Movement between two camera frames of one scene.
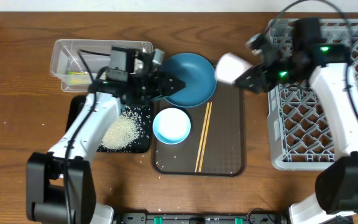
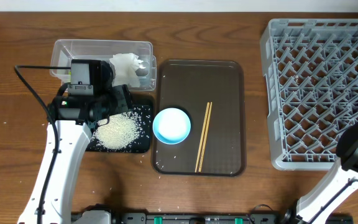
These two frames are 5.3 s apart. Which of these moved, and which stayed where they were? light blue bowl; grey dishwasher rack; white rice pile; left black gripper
Moved: left black gripper
Stayed: light blue bowl; white rice pile; grey dishwasher rack
